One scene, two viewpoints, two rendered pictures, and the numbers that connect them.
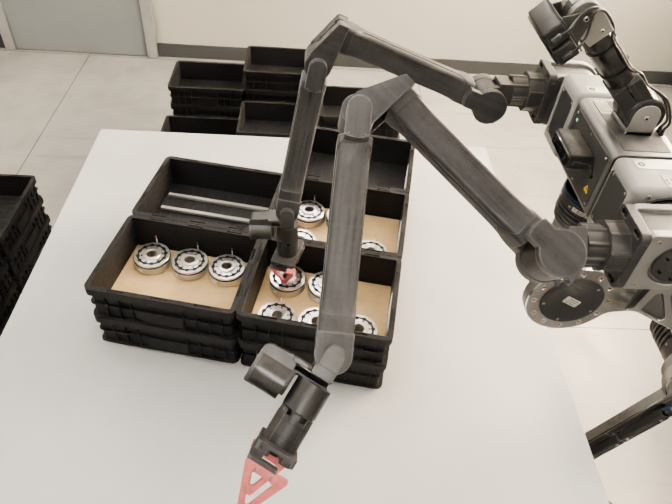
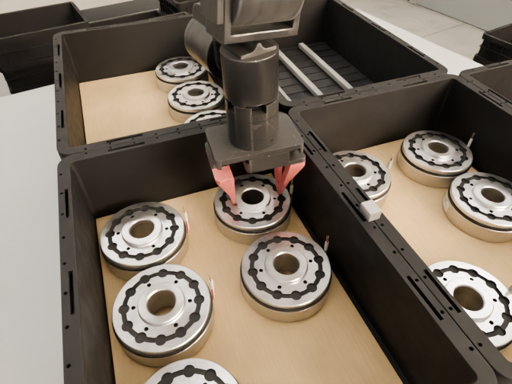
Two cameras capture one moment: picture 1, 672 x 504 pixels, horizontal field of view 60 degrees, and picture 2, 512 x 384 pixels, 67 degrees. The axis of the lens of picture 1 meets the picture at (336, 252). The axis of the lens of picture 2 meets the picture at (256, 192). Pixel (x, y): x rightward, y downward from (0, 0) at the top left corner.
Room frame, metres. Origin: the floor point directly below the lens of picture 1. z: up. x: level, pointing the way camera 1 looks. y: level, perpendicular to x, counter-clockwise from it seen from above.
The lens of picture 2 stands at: (0.98, -0.19, 1.23)
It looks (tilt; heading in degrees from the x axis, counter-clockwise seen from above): 44 degrees down; 63
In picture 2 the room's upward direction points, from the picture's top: straight up
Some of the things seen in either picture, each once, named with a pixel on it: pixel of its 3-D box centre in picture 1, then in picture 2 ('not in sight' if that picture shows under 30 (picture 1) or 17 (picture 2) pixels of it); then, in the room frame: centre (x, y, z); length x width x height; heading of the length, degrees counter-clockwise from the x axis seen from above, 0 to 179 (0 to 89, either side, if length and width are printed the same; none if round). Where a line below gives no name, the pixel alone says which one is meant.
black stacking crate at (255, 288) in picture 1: (322, 300); (228, 280); (1.05, 0.03, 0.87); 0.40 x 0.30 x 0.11; 85
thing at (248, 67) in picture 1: (282, 97); not in sight; (2.96, 0.38, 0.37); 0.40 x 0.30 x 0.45; 95
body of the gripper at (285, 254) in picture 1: (287, 245); (252, 122); (1.13, 0.13, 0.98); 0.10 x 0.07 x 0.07; 170
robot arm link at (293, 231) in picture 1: (285, 229); (247, 68); (1.13, 0.14, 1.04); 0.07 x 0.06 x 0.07; 95
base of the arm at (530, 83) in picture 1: (526, 91); not in sight; (1.22, -0.39, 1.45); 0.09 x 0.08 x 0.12; 5
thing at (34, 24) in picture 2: not in sight; (52, 68); (0.88, 1.76, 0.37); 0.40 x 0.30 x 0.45; 5
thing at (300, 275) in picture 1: (287, 277); (252, 200); (1.13, 0.13, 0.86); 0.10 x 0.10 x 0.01
